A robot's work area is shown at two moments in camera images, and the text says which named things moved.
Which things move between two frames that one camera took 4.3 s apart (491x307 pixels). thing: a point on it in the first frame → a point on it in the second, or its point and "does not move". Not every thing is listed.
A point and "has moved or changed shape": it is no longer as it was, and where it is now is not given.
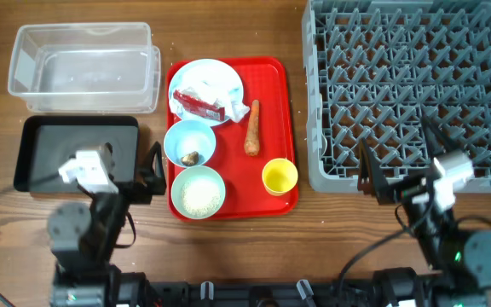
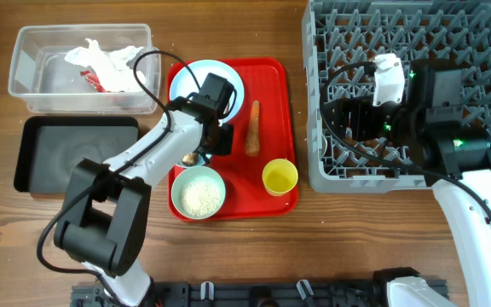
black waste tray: [46, 142] does not move
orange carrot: [251, 141] does not move
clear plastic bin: [85, 68] does not move
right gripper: [369, 182] → [360, 109]
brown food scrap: [191, 159] does not move
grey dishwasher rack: [375, 68] does not move
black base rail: [300, 293] does not move
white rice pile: [200, 197] does not move
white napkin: [215, 86] → [112, 67]
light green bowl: [198, 192] does not move
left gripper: [156, 184] → [225, 146]
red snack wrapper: [199, 107] has moved or changed shape
